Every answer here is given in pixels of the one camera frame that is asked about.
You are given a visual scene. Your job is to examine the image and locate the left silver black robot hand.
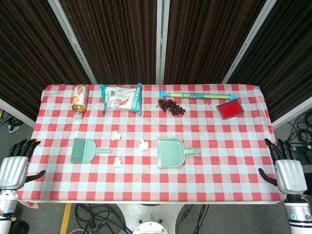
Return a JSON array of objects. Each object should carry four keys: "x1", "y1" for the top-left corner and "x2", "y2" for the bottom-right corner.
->
[{"x1": 0, "y1": 138, "x2": 46, "y2": 193}]

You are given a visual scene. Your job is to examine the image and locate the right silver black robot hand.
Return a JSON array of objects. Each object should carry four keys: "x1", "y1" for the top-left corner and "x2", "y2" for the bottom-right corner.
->
[{"x1": 258, "y1": 138, "x2": 308, "y2": 195}]

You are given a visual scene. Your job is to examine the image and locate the mint green hand broom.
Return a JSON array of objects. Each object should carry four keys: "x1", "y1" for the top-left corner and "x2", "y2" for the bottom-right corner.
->
[{"x1": 70, "y1": 137, "x2": 113, "y2": 164}]

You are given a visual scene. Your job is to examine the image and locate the mint green dustpan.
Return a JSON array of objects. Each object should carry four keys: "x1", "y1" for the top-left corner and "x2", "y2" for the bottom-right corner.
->
[{"x1": 156, "y1": 137, "x2": 202, "y2": 169}]

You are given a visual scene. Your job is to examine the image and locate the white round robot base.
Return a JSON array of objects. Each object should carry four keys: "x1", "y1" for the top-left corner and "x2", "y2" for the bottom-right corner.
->
[{"x1": 117, "y1": 203, "x2": 186, "y2": 234}]

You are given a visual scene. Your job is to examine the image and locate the yellow floor tape strip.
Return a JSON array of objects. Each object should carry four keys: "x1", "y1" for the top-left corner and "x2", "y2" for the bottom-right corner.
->
[{"x1": 59, "y1": 203, "x2": 73, "y2": 234}]

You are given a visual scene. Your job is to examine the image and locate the red ink pad case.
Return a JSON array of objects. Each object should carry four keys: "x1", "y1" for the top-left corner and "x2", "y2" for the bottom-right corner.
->
[{"x1": 216, "y1": 99, "x2": 245, "y2": 120}]

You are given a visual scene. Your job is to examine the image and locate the plastic tea bottle orange label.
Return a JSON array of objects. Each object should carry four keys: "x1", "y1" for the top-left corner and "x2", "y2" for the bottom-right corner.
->
[{"x1": 71, "y1": 84, "x2": 89, "y2": 119}]

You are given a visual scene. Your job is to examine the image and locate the dark brown partition panel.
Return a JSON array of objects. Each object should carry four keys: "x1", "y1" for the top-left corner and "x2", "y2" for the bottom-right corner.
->
[
  {"x1": 163, "y1": 0, "x2": 268, "y2": 85},
  {"x1": 0, "y1": 0, "x2": 92, "y2": 120},
  {"x1": 229, "y1": 0, "x2": 312, "y2": 122},
  {"x1": 59, "y1": 0, "x2": 158, "y2": 85}
]

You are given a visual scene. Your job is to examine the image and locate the green blue toy water pump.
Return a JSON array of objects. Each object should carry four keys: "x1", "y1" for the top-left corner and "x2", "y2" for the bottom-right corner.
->
[{"x1": 159, "y1": 87, "x2": 238, "y2": 101}]

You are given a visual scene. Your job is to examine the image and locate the clear teal snack bag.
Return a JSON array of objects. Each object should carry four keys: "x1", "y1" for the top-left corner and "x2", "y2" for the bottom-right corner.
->
[{"x1": 99, "y1": 82, "x2": 143, "y2": 116}]

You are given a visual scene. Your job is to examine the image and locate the red white checkered tablecloth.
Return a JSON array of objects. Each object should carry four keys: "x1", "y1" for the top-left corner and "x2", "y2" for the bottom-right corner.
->
[{"x1": 15, "y1": 83, "x2": 289, "y2": 210}]

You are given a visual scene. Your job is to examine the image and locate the dark red grape bunch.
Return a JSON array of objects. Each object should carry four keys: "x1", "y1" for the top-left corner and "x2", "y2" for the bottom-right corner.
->
[{"x1": 156, "y1": 98, "x2": 186, "y2": 116}]

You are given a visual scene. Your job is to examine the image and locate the black floor cable bundle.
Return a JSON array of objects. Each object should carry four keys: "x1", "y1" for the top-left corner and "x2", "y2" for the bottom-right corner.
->
[
  {"x1": 286, "y1": 109, "x2": 312, "y2": 147},
  {"x1": 176, "y1": 204, "x2": 210, "y2": 234},
  {"x1": 0, "y1": 109, "x2": 23, "y2": 134},
  {"x1": 73, "y1": 203, "x2": 134, "y2": 234}
]

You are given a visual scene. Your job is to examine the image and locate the aluminium partition post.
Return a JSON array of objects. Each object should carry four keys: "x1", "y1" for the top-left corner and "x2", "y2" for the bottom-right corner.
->
[
  {"x1": 47, "y1": 0, "x2": 99, "y2": 85},
  {"x1": 155, "y1": 0, "x2": 171, "y2": 85},
  {"x1": 221, "y1": 0, "x2": 280, "y2": 85}
]

